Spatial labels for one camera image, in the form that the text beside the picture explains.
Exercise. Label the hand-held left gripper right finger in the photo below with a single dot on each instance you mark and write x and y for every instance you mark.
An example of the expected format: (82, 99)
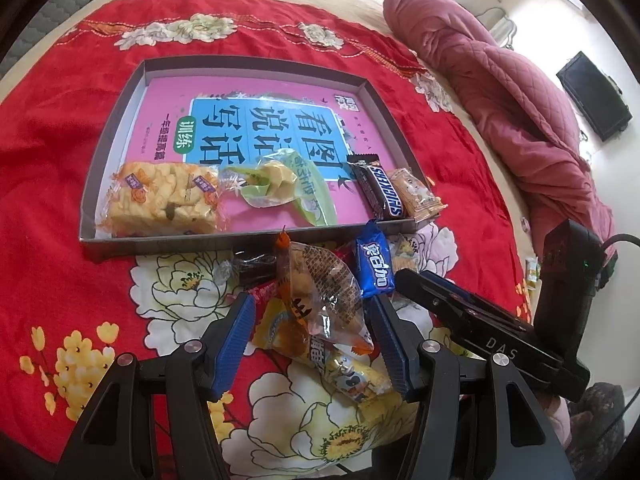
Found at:
(395, 355)

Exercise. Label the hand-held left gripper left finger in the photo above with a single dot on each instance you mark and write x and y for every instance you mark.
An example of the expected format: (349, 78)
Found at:
(232, 345)

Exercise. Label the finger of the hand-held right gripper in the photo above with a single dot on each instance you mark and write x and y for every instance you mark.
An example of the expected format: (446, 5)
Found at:
(470, 297)
(430, 297)

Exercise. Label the yellow cow print snack stick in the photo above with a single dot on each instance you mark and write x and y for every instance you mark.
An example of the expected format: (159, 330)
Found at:
(350, 375)

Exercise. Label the red cow print candy packet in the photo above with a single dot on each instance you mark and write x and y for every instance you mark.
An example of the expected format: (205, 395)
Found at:
(264, 292)

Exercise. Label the blue cookie packet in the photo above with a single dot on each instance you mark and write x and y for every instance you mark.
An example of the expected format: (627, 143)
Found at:
(375, 260)

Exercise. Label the chocolate cake packet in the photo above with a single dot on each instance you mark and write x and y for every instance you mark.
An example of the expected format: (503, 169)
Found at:
(252, 270)

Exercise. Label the tan biscuit packet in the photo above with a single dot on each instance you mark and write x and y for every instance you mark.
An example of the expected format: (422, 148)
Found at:
(415, 195)

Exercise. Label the orange clear snack packet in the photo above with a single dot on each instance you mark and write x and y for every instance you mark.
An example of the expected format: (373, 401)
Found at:
(320, 280)

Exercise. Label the brown chocolate bar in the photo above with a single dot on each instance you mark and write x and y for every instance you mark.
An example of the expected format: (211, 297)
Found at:
(380, 187)

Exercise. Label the puffed rice cracker packet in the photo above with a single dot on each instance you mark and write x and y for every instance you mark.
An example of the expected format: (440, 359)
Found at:
(160, 200)

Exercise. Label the green pastry packet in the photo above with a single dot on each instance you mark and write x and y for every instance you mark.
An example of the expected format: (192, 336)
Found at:
(270, 185)

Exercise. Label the grey shallow cardboard box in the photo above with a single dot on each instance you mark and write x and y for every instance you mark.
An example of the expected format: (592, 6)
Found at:
(107, 160)

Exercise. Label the person's right forearm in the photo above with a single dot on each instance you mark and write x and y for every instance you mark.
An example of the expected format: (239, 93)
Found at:
(597, 420)

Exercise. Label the person's right hand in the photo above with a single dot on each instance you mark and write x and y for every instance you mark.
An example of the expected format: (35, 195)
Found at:
(557, 420)

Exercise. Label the small green yellow packet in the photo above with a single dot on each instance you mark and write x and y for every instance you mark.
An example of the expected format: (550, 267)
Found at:
(531, 272)

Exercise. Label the small yellow biscuit packet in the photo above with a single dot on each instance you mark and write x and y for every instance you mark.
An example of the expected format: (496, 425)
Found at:
(407, 255)

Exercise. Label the black television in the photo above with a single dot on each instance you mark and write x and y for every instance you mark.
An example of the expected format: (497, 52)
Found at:
(595, 95)

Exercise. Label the pink quilt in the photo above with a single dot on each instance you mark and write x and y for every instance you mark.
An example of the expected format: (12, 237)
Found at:
(475, 60)

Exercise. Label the pink book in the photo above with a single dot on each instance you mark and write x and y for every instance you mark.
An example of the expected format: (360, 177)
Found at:
(165, 110)

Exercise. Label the red floral blanket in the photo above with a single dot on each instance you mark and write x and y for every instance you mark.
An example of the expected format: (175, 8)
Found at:
(60, 160)

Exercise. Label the grey quilted headboard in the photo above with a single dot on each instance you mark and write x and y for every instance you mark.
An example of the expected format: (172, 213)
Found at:
(40, 25)

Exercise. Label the white wall radiator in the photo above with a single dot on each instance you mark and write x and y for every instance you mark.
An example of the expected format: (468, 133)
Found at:
(502, 27)

